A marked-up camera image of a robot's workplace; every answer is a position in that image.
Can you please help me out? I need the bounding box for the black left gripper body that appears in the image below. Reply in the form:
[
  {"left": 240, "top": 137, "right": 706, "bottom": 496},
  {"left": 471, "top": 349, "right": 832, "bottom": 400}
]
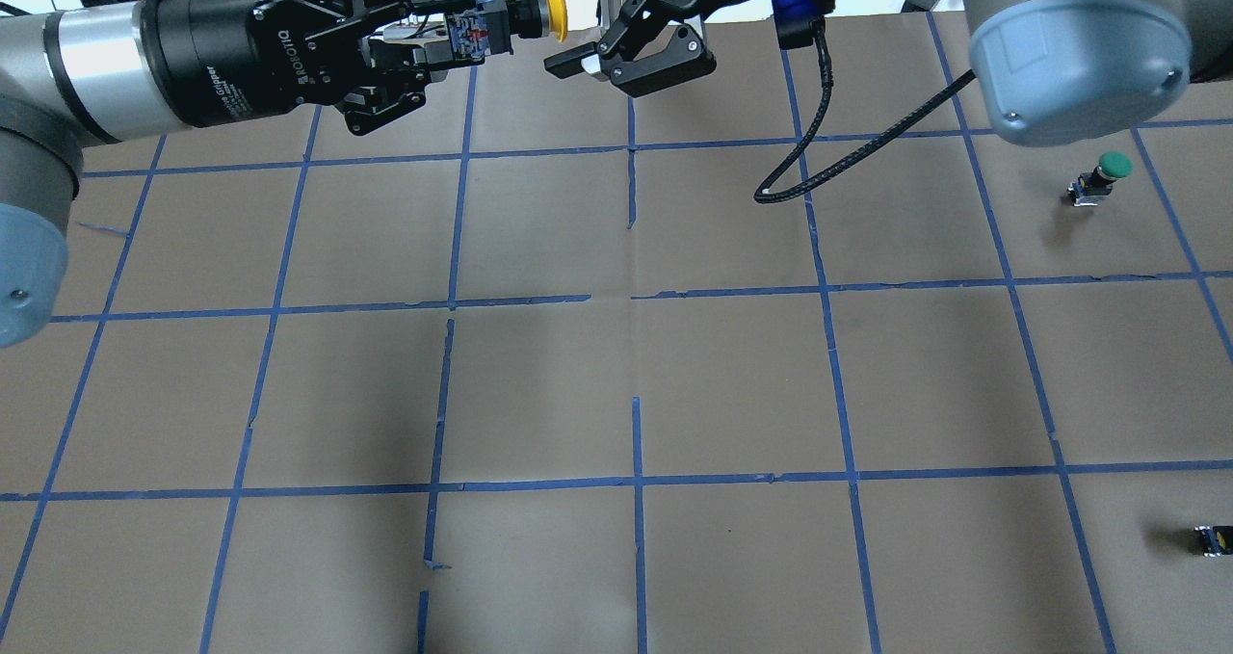
[{"left": 141, "top": 0, "right": 429, "bottom": 128}]

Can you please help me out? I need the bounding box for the yellow push button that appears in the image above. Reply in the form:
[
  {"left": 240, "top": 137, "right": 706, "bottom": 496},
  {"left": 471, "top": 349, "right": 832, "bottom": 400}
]
[{"left": 444, "top": 0, "right": 568, "bottom": 65}]

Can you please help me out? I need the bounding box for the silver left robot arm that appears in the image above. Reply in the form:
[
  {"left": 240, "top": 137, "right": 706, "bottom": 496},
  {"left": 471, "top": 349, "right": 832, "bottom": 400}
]
[{"left": 1, "top": 0, "right": 559, "bottom": 347}]

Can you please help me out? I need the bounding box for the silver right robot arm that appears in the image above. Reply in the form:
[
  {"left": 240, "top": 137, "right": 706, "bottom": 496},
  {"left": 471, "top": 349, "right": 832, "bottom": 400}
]
[{"left": 543, "top": 0, "right": 1231, "bottom": 146}]

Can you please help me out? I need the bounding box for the red push button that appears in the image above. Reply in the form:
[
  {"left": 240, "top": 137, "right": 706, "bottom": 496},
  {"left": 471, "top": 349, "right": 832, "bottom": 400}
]
[{"left": 1067, "top": 152, "right": 1136, "bottom": 209}]

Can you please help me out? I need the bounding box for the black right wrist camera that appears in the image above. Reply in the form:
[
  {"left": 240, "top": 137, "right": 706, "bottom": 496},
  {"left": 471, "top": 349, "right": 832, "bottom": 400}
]
[{"left": 771, "top": 0, "right": 836, "bottom": 51}]

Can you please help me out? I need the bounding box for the black braided cable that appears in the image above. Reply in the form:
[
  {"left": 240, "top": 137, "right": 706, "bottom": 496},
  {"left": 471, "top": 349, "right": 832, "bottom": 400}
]
[{"left": 753, "top": 28, "right": 977, "bottom": 205}]

